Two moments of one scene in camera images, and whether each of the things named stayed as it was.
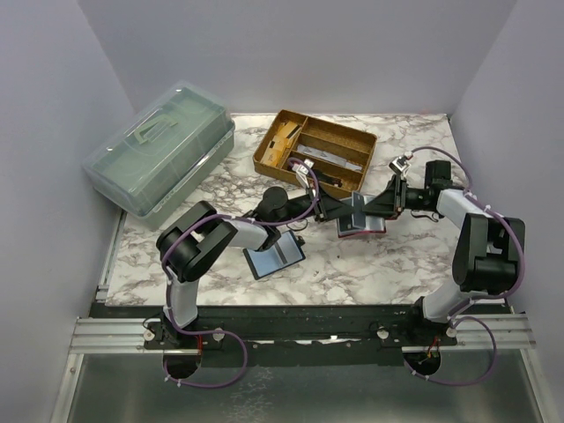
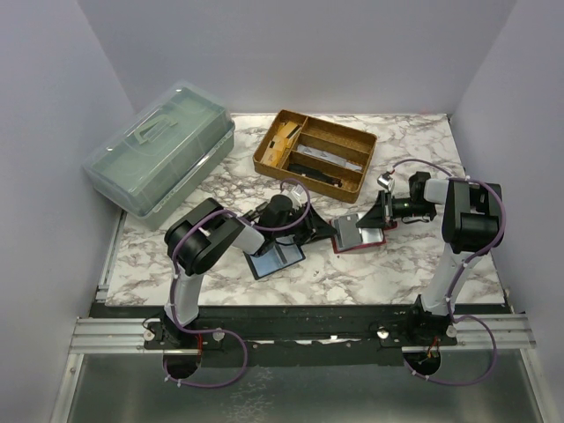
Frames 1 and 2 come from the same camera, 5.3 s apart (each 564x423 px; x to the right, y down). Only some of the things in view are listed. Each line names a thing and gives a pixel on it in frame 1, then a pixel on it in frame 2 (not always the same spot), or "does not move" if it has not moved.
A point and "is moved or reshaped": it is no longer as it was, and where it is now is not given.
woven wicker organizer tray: [339, 156] does not move
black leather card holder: [284, 252] does not move
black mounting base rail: [300, 335] does not move
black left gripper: [319, 207] -> [309, 220]
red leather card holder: [359, 222] is moved or reshaped
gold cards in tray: [283, 139] does not move
